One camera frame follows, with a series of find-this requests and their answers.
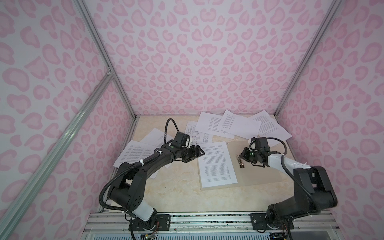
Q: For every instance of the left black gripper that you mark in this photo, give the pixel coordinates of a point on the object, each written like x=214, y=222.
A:
x=197, y=154

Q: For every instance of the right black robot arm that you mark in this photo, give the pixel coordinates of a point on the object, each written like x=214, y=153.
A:
x=313, y=190

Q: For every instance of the corner aluminium post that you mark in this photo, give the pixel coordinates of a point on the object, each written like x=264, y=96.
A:
x=91, y=26
x=331, y=14

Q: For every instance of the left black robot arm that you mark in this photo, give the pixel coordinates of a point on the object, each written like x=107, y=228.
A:
x=125, y=191

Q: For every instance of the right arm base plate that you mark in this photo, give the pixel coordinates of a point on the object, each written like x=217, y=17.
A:
x=259, y=223

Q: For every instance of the beige paper folder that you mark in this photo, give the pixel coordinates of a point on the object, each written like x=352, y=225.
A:
x=246, y=173

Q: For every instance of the large text sheet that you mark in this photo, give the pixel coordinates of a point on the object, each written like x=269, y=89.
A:
x=215, y=166

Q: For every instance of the left corner aluminium post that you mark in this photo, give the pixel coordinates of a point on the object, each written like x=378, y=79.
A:
x=91, y=26

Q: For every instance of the diagram sheet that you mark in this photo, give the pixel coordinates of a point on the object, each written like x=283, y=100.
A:
x=196, y=137

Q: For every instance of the diagonal aluminium frame bar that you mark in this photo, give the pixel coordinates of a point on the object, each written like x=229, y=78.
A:
x=21, y=204

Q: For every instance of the right corner aluminium post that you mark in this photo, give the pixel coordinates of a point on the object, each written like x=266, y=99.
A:
x=331, y=14

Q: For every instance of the text sheet back overlapping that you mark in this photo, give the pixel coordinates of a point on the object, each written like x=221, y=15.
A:
x=238, y=125

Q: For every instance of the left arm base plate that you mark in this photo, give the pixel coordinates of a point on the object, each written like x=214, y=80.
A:
x=157, y=222

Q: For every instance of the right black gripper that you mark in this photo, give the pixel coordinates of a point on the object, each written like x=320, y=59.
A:
x=244, y=155

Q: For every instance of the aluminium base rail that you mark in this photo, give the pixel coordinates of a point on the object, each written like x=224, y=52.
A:
x=211, y=226

